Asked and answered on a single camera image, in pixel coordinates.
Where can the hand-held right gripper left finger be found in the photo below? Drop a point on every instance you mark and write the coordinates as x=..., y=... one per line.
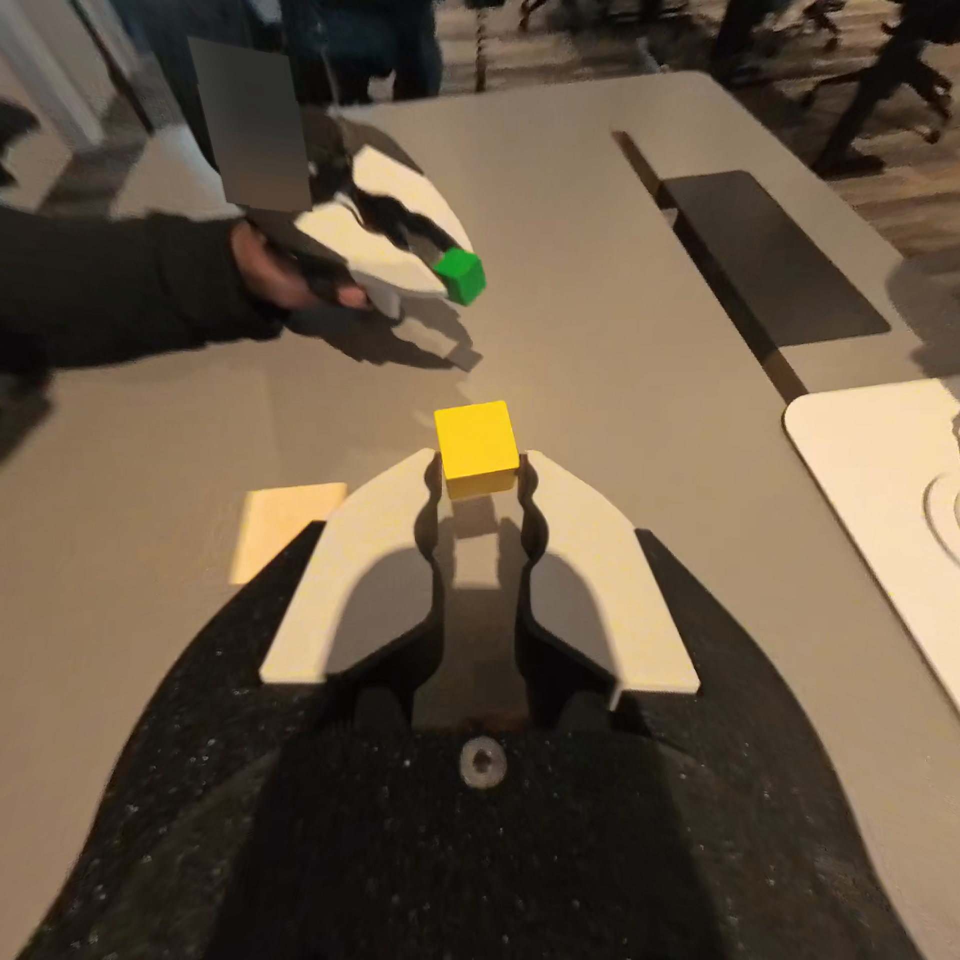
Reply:
x=315, y=600

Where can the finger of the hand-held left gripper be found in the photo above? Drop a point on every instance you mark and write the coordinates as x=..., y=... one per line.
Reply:
x=412, y=187
x=352, y=240

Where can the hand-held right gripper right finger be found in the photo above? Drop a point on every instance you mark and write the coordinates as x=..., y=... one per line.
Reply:
x=637, y=622

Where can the green wooden cube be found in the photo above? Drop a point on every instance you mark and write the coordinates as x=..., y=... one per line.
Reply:
x=461, y=277

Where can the yellow wooden cube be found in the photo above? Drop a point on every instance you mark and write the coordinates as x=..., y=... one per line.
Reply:
x=476, y=442

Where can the person's left forearm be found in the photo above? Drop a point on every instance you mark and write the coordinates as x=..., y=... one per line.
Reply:
x=112, y=285

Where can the person's left hand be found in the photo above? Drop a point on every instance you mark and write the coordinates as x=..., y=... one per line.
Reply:
x=270, y=270

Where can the black rectangular mat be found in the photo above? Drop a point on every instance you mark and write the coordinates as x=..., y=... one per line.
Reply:
x=772, y=255

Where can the black office chair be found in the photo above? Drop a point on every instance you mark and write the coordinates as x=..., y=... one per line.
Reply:
x=885, y=82

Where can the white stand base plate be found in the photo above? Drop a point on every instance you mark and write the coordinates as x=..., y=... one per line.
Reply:
x=862, y=465

